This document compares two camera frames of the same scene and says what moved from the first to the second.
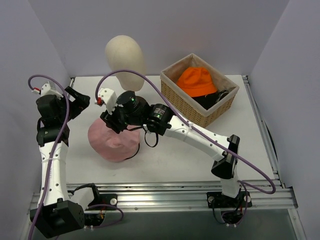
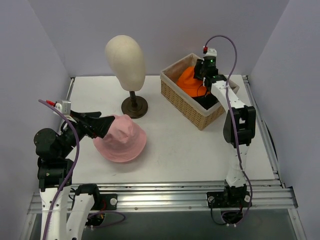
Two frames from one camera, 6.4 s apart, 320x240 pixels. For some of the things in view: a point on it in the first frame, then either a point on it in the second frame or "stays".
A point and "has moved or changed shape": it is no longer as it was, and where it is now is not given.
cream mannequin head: [123, 52] stays
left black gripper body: [75, 100] → [88, 127]
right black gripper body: [111, 121] → [200, 72]
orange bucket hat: [196, 81] stays
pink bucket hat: [111, 146] has moved or changed shape
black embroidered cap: [207, 101] stays
